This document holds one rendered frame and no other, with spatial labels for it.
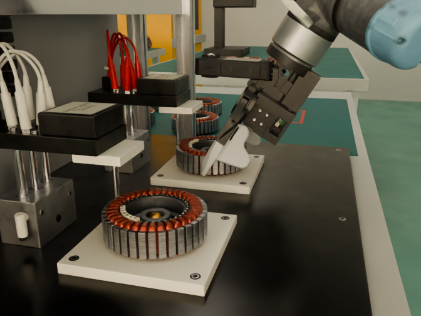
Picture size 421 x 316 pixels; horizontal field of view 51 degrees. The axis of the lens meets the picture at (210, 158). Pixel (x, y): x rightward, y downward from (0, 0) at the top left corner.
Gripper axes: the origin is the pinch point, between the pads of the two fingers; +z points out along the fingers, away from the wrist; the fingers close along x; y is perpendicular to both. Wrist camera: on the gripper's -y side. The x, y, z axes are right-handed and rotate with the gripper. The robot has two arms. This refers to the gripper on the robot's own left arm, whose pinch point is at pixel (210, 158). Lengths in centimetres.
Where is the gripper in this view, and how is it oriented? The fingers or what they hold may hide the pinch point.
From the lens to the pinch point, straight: 69.7
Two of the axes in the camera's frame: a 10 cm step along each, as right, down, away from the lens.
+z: -4.9, 7.8, 3.9
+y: 8.4, 5.5, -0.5
